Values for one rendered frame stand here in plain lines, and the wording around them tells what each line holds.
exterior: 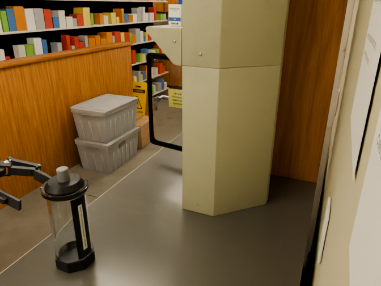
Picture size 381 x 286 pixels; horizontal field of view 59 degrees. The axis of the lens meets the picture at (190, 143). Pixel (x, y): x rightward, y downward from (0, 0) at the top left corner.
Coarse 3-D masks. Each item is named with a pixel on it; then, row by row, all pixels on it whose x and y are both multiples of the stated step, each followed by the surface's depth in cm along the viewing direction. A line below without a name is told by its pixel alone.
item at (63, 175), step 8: (64, 168) 80; (56, 176) 82; (64, 176) 79; (72, 176) 82; (80, 176) 83; (48, 184) 79; (56, 184) 78; (64, 184) 79; (72, 184) 79; (80, 184) 80; (48, 192) 78; (56, 192) 77; (64, 192) 77
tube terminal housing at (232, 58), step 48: (192, 0) 87; (240, 0) 86; (288, 0) 92; (192, 48) 92; (240, 48) 91; (192, 96) 97; (240, 96) 96; (192, 144) 102; (240, 144) 103; (192, 192) 109; (240, 192) 109
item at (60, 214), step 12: (84, 180) 83; (72, 192) 78; (84, 192) 80; (48, 204) 79; (60, 204) 78; (60, 216) 79; (72, 216) 80; (60, 228) 81; (72, 228) 81; (60, 240) 82; (72, 240) 82; (60, 252) 84; (72, 252) 83
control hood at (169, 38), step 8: (168, 24) 107; (152, 32) 95; (160, 32) 94; (168, 32) 93; (176, 32) 92; (160, 40) 95; (168, 40) 94; (176, 40) 93; (160, 48) 96; (168, 48) 95; (176, 48) 94; (168, 56) 95; (176, 56) 95; (176, 64) 95
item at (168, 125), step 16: (160, 64) 135; (160, 80) 138; (176, 80) 134; (160, 96) 140; (176, 96) 136; (160, 112) 143; (176, 112) 139; (160, 128) 146; (176, 128) 141; (176, 144) 144
